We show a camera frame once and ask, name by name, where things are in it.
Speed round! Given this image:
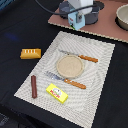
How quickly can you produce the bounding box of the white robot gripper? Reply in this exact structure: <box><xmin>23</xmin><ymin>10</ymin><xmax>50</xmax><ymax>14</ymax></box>
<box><xmin>68</xmin><ymin>0</ymin><xmax>93</xmax><ymax>15</ymax></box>

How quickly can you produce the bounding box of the orange toy bread loaf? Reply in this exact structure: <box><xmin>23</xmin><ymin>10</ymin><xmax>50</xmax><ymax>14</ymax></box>
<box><xmin>20</xmin><ymin>49</ymin><xmax>41</xmax><ymax>59</ymax></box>

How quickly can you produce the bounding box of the brown toy sausage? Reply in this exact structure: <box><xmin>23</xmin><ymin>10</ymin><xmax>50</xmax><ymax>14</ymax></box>
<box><xmin>31</xmin><ymin>75</ymin><xmax>37</xmax><ymax>98</ymax></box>

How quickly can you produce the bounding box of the light blue toy milk carton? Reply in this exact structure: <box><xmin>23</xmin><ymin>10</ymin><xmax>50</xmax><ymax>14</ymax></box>
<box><xmin>68</xmin><ymin>12</ymin><xmax>85</xmax><ymax>30</ymax></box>

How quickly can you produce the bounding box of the grey toy pot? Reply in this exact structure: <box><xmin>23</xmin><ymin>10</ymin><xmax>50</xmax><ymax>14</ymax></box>
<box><xmin>85</xmin><ymin>7</ymin><xmax>99</xmax><ymax>25</ymax></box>

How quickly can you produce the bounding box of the grey toy saucepan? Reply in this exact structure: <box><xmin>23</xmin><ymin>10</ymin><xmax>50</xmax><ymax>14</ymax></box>
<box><xmin>59</xmin><ymin>1</ymin><xmax>70</xmax><ymax>19</ymax></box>

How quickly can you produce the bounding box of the brown toy stove board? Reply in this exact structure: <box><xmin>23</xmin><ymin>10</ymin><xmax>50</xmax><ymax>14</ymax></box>
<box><xmin>47</xmin><ymin>0</ymin><xmax>128</xmax><ymax>44</ymax></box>

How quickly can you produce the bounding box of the beige bowl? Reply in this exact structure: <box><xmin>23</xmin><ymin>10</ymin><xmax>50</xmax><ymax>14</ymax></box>
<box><xmin>116</xmin><ymin>4</ymin><xmax>128</xmax><ymax>31</ymax></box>

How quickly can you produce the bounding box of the round beige toy plate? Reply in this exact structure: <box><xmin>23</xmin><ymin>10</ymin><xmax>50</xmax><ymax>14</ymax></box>
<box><xmin>56</xmin><ymin>55</ymin><xmax>84</xmax><ymax>78</ymax></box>

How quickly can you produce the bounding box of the yellow toy butter box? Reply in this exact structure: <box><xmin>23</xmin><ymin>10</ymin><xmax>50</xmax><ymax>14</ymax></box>
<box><xmin>46</xmin><ymin>83</ymin><xmax>68</xmax><ymax>103</ymax></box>

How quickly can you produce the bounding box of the woven beige placemat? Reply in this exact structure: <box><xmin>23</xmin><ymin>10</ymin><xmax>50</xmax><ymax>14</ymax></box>
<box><xmin>14</xmin><ymin>31</ymin><xmax>115</xmax><ymax>128</ymax></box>

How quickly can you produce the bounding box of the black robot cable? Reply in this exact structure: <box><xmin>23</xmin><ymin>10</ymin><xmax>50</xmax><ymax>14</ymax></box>
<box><xmin>34</xmin><ymin>0</ymin><xmax>101</xmax><ymax>17</ymax></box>

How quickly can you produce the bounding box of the toy knife wooden handle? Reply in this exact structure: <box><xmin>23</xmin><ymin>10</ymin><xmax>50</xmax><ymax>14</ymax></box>
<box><xmin>59</xmin><ymin>49</ymin><xmax>100</xmax><ymax>64</ymax></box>

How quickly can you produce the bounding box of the toy fork wooden handle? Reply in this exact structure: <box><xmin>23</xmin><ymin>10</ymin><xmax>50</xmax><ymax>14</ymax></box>
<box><xmin>44</xmin><ymin>71</ymin><xmax>87</xmax><ymax>90</ymax></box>

